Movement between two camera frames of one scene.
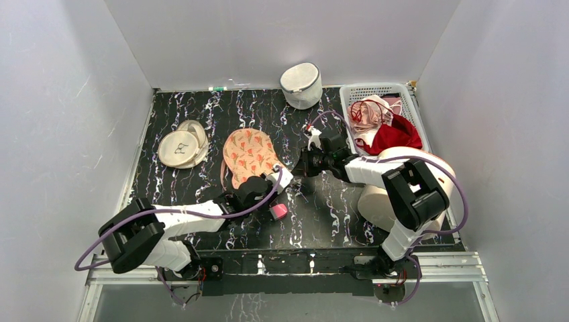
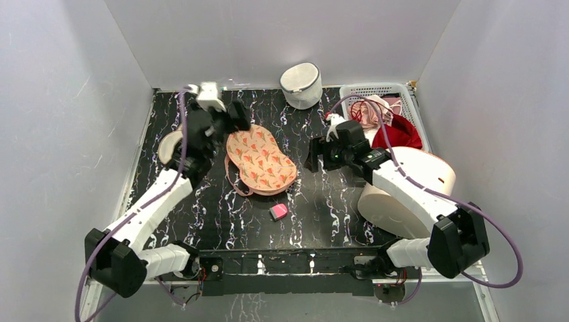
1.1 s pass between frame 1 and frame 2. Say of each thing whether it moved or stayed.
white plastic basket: stayed
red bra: stayed
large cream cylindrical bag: stayed
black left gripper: moved
